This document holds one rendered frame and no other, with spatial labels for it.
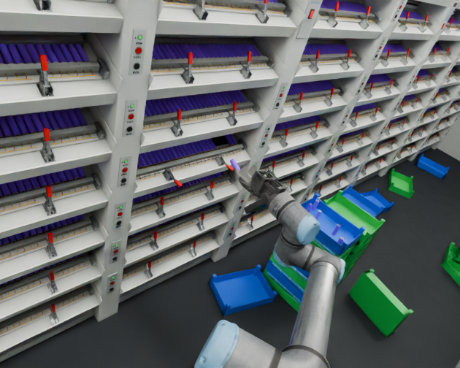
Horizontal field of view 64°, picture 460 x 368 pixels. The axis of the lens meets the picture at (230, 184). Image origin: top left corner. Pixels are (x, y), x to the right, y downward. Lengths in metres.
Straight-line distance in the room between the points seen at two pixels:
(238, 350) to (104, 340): 1.11
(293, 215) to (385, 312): 1.19
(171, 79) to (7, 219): 0.63
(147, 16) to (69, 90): 0.27
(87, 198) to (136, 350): 0.78
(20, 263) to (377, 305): 1.75
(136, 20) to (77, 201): 0.59
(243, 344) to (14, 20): 0.80
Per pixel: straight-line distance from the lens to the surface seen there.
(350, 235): 1.94
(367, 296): 2.30
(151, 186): 1.38
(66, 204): 1.27
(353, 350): 2.16
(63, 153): 1.14
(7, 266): 1.37
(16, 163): 1.11
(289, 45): 1.50
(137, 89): 1.11
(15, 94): 1.01
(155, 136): 1.27
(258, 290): 2.11
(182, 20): 1.11
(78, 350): 1.80
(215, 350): 0.77
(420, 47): 2.76
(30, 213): 1.24
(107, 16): 1.00
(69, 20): 0.96
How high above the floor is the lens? 1.59
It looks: 35 degrees down
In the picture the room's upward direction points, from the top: 18 degrees clockwise
